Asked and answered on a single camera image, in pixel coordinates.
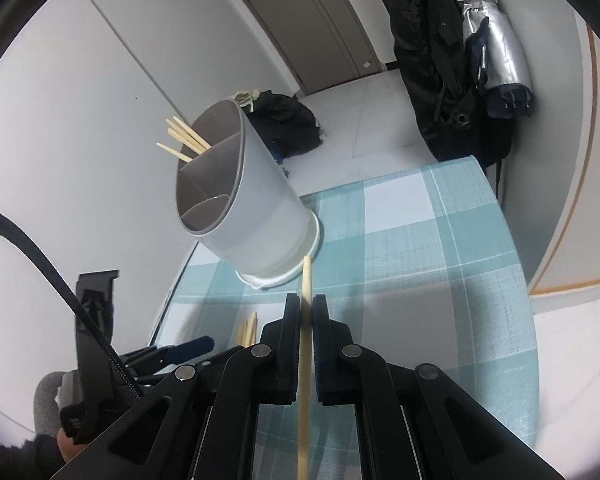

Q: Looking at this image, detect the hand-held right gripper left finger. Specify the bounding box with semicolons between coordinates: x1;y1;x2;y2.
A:
50;293;303;480

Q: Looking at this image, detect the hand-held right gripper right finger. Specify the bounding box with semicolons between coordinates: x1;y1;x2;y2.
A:
311;294;566;480

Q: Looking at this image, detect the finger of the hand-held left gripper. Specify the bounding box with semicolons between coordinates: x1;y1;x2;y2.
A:
75;270;120;403
122;336;215;377

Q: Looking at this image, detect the white utensil holder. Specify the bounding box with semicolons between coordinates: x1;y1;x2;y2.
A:
174;99;322;288

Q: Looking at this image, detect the person's left forearm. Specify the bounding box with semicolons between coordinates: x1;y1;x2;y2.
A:
0;370;81;480

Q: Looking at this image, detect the person's left hand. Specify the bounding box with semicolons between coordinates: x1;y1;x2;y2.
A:
57;432;87;463

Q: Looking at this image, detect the teal checked tablecloth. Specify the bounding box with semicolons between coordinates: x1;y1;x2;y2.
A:
152;156;540;480

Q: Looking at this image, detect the black bag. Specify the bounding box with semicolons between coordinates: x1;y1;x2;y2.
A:
247;91;323;163

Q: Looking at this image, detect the beige cloth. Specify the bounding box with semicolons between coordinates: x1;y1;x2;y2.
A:
229;89;258;111

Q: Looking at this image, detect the white cabinet with wooden trim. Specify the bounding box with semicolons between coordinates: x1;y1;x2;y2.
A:
527;22;600;321

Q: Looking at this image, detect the black hanging jacket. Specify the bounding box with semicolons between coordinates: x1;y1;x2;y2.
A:
380;0;512;167

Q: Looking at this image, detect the grey-brown door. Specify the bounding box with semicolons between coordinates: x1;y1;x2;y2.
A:
215;0;381;95

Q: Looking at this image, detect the silver folded umbrella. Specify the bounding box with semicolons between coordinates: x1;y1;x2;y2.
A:
450;0;535;120

